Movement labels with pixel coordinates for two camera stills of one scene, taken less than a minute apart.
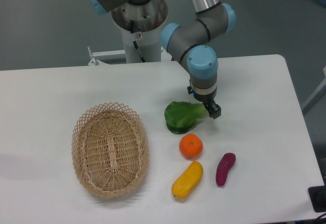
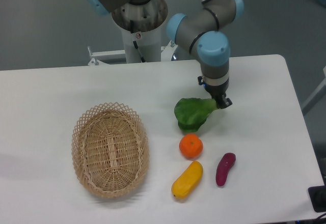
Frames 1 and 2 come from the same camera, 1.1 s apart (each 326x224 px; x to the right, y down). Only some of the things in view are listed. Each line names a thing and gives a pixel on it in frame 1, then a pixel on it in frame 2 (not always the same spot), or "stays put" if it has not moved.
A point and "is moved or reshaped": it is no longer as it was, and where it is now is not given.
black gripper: x=207 y=96 -> x=217 y=92
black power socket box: x=317 y=195 stays put
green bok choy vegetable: x=181 y=117 is moved or reshaped
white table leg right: x=319 y=93 stays put
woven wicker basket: x=110 y=148 stays put
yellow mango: x=189 y=179 stays put
